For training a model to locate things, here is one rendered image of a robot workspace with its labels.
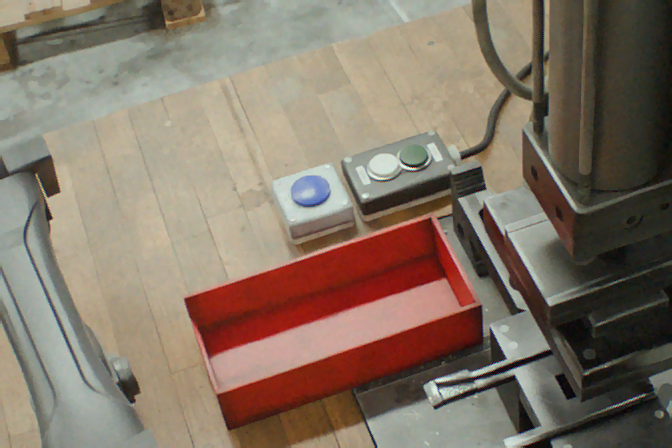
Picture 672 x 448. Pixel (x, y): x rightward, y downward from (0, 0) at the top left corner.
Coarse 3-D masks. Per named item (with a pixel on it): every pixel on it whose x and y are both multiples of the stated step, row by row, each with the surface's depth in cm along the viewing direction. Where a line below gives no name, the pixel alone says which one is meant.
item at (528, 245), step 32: (512, 192) 103; (512, 224) 95; (544, 224) 95; (512, 256) 96; (544, 256) 93; (608, 256) 92; (640, 256) 92; (544, 288) 91; (576, 288) 91; (608, 288) 91; (640, 288) 92; (544, 320) 92; (576, 320) 94; (608, 320) 92; (640, 320) 93; (576, 352) 92; (608, 352) 92; (640, 352) 92; (576, 384) 93; (608, 384) 93
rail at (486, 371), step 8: (528, 352) 111; (536, 352) 111; (544, 352) 111; (512, 360) 111; (520, 360) 111; (528, 360) 111; (488, 368) 111; (496, 368) 111; (504, 368) 111; (472, 376) 110; (480, 376) 110
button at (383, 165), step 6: (378, 156) 135; (384, 156) 135; (390, 156) 135; (372, 162) 135; (378, 162) 135; (384, 162) 135; (390, 162) 135; (396, 162) 134; (372, 168) 134; (378, 168) 134; (384, 168) 134; (390, 168) 134; (396, 168) 134; (378, 174) 134; (384, 174) 134; (390, 174) 134
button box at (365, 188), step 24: (528, 72) 146; (504, 96) 143; (408, 144) 137; (432, 144) 137; (480, 144) 138; (360, 168) 136; (408, 168) 134; (432, 168) 134; (360, 192) 133; (384, 192) 133; (408, 192) 134; (432, 192) 135
